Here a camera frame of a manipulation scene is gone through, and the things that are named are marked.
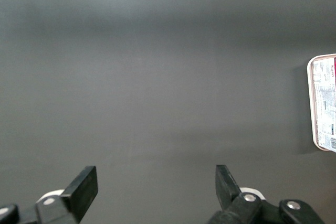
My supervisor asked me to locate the white printed carton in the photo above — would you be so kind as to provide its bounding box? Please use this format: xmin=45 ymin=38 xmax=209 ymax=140
xmin=312 ymin=57 xmax=336 ymax=154

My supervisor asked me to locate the white rounded rectangular tray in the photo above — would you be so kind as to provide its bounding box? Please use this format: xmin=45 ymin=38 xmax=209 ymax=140
xmin=306 ymin=54 xmax=336 ymax=152

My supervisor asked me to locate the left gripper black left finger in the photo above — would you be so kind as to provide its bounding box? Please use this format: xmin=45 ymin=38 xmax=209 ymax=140
xmin=35 ymin=165 xmax=99 ymax=224

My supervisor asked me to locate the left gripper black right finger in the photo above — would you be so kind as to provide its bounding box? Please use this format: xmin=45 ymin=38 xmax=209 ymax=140
xmin=206 ymin=164 xmax=264 ymax=224

